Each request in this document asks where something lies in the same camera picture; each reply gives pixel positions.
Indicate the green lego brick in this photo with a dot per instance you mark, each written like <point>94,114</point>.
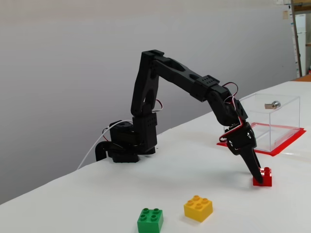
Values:
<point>149,222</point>

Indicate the black table clamp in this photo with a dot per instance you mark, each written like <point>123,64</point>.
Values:
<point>99,150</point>

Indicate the wooden table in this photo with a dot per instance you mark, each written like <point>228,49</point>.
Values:
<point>306,78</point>

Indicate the wooden post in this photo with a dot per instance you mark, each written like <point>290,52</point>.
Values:
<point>296,48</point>

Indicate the transparent plastic box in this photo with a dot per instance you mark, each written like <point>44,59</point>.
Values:
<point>284,116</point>

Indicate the white paper table cover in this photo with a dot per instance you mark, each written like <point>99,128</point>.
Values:
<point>97,199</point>

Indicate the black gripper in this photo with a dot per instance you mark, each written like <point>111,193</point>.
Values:
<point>243,141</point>

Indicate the red lego brick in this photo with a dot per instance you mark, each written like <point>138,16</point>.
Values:
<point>267,179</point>

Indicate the white refrigerator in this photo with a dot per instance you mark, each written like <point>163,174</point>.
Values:
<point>301,24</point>

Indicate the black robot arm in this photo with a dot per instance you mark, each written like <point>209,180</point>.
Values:
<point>179,72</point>

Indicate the yellow lego brick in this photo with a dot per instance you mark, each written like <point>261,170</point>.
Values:
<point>198,210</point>

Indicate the red tape frame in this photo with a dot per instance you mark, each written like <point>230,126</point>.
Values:
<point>291,138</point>

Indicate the orange paper note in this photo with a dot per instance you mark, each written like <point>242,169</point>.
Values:
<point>285,15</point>

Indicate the silver cam lock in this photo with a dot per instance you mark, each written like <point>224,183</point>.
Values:
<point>275,104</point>

